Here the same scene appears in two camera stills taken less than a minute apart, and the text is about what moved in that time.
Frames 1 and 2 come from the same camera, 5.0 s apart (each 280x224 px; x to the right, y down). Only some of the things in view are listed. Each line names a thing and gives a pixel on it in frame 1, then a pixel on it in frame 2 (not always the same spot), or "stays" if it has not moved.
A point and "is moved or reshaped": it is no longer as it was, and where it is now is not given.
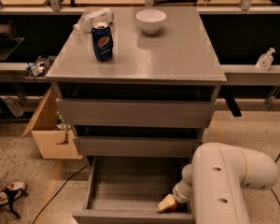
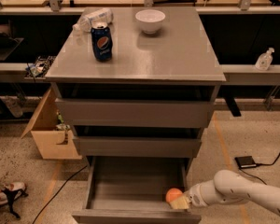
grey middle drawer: (137, 147) stays
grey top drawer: (135, 113) stays
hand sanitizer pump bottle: (264, 60) stays
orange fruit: (173, 208) is moved or reshaped
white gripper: (179, 193) to (196, 195)
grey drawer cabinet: (156, 97) stays
